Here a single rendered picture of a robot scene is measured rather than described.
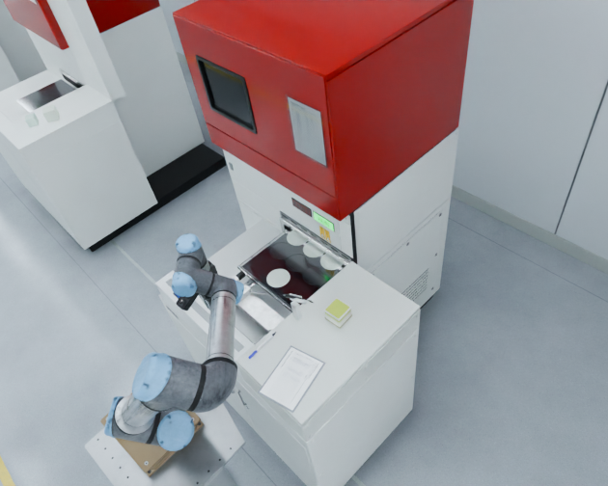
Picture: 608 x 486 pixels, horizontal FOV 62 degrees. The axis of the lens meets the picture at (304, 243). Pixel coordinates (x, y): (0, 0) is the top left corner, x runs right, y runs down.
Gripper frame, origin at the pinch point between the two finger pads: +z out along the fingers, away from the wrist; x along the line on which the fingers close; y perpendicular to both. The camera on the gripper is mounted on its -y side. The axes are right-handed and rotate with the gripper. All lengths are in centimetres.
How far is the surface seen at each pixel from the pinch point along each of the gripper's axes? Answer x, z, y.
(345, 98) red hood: -15, -60, 61
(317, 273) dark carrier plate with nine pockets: -5, 20, 47
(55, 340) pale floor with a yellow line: 141, 110, -54
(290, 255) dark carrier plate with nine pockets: 11, 20, 47
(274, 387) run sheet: -33.8, 13.0, -1.3
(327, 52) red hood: -6, -71, 64
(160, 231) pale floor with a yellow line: 170, 111, 44
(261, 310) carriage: 0.2, 22.1, 19.4
